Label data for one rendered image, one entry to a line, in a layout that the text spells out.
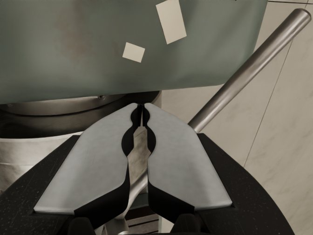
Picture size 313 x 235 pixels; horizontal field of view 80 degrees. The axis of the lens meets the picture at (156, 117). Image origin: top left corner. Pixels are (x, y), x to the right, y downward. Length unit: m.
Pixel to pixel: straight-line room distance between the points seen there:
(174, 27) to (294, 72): 2.17
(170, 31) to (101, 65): 0.06
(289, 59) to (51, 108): 2.10
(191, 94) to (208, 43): 1.54
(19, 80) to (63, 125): 0.08
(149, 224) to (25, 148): 0.75
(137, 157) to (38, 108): 0.15
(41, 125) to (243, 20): 0.23
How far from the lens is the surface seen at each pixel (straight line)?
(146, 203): 0.90
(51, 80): 0.18
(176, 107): 1.72
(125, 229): 0.22
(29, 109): 0.28
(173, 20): 0.17
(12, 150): 0.25
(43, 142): 0.23
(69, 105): 0.26
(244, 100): 2.06
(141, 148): 0.29
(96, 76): 0.18
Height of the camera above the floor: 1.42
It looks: 56 degrees down
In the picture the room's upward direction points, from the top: 155 degrees clockwise
